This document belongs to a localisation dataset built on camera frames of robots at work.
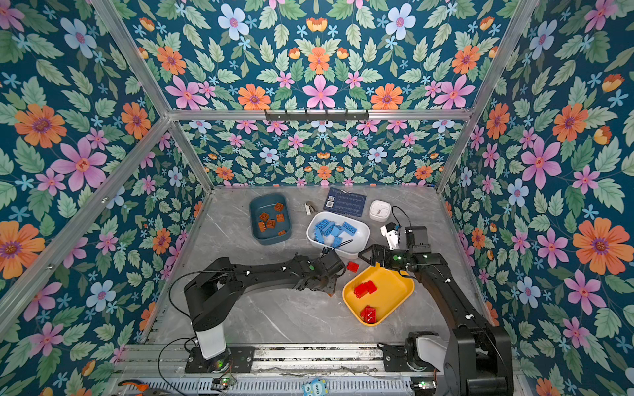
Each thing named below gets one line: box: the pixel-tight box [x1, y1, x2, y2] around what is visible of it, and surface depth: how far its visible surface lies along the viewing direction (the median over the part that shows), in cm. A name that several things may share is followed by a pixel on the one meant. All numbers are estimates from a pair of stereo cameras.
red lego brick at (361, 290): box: [353, 282, 368, 299], surface depth 88 cm
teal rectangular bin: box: [249, 193, 293, 246], surface depth 107 cm
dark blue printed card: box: [322, 187, 367, 218], surface depth 116 cm
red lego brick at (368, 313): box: [359, 304, 376, 321], surface depth 82 cm
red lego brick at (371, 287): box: [366, 279, 378, 295], surface depth 90 cm
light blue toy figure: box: [302, 377, 329, 396], surface depth 69 cm
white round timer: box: [369, 199, 392, 222], surface depth 110 cm
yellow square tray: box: [341, 262, 416, 326], surface depth 88 cm
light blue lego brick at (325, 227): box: [314, 218, 336, 236], surface depth 103 cm
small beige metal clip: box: [304, 200, 317, 216], surface depth 113 cm
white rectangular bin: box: [306, 210, 371, 260], surface depth 103 cm
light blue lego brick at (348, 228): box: [341, 221, 358, 237], surface depth 103 cm
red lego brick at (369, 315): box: [359, 306, 378, 325], surface depth 82 cm
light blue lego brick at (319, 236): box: [314, 227, 325, 245], surface depth 100 cm
